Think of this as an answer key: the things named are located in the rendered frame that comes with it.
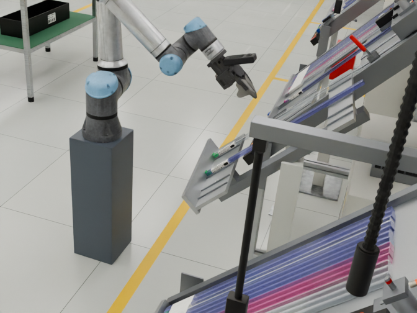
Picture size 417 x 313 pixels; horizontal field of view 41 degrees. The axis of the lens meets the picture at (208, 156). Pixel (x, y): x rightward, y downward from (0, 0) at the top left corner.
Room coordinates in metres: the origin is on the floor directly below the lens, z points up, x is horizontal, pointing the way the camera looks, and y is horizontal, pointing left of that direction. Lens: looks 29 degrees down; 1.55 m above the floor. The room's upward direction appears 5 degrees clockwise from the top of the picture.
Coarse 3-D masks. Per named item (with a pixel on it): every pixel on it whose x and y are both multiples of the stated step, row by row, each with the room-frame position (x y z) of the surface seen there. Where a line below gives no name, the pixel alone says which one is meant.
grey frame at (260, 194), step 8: (416, 112) 2.13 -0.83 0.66; (416, 120) 2.13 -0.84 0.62; (264, 192) 1.58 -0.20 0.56; (256, 200) 1.56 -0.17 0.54; (256, 208) 1.55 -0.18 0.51; (256, 216) 1.54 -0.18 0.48; (256, 224) 1.54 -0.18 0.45; (256, 232) 1.54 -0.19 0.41; (256, 240) 1.57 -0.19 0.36; (248, 256) 1.55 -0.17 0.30
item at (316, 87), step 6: (324, 72) 1.94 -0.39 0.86; (312, 78) 1.99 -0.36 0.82; (306, 84) 1.97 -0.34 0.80; (318, 84) 1.82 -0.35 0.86; (306, 90) 1.87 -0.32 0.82; (312, 90) 1.80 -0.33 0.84; (288, 96) 2.00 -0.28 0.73; (300, 96) 1.84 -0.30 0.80; (306, 96) 1.78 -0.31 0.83; (288, 102) 1.88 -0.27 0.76; (294, 102) 1.82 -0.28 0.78; (312, 102) 1.66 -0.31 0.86; (282, 108) 1.87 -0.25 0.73; (288, 108) 1.79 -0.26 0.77; (300, 108) 1.67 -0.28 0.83; (294, 114) 1.65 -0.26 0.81
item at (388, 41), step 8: (376, 32) 1.94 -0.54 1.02; (392, 32) 1.77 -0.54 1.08; (368, 40) 1.91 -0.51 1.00; (376, 40) 1.81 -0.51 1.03; (384, 40) 1.74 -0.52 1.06; (392, 40) 1.66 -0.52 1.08; (400, 40) 1.58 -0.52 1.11; (368, 48) 1.79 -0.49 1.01; (376, 48) 1.71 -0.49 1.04; (384, 48) 1.64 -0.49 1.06; (360, 64) 1.67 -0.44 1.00; (368, 64) 1.60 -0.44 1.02
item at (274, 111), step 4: (292, 76) 2.21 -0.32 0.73; (288, 84) 2.12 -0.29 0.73; (284, 88) 2.08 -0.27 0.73; (284, 92) 2.04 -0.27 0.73; (280, 96) 1.98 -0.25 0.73; (284, 96) 2.01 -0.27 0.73; (280, 100) 1.96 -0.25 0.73; (284, 100) 1.99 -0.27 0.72; (276, 104) 1.90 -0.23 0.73; (280, 104) 1.93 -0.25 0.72; (272, 108) 1.88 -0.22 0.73; (276, 108) 1.88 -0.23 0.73; (272, 112) 1.83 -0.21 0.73; (276, 112) 1.86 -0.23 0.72; (268, 116) 1.80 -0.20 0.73; (272, 116) 1.81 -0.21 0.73
